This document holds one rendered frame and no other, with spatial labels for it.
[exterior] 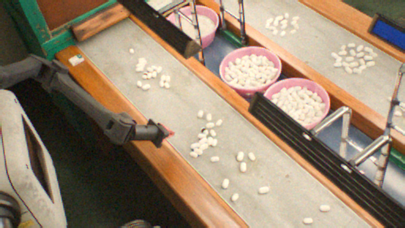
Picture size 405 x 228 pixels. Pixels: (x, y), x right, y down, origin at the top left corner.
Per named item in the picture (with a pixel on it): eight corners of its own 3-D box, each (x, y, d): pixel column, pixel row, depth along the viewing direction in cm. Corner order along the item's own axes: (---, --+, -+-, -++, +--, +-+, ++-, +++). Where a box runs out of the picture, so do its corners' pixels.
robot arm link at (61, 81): (37, 84, 186) (48, 58, 184) (49, 85, 191) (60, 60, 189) (112, 148, 167) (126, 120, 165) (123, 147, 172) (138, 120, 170)
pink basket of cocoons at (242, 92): (263, 112, 212) (263, 96, 205) (210, 93, 224) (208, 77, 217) (291, 72, 226) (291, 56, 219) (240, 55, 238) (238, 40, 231)
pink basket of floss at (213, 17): (215, 56, 240) (213, 40, 232) (161, 55, 245) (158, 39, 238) (225, 20, 256) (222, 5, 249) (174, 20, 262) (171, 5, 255)
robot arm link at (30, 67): (24, 72, 190) (34, 48, 188) (56, 89, 191) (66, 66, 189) (-41, 94, 147) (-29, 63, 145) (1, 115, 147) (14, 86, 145)
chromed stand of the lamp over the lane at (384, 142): (340, 249, 168) (352, 172, 135) (298, 210, 180) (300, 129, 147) (379, 216, 174) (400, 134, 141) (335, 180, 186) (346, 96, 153)
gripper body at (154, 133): (153, 118, 185) (138, 117, 179) (168, 134, 179) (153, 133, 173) (146, 132, 187) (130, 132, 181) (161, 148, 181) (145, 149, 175)
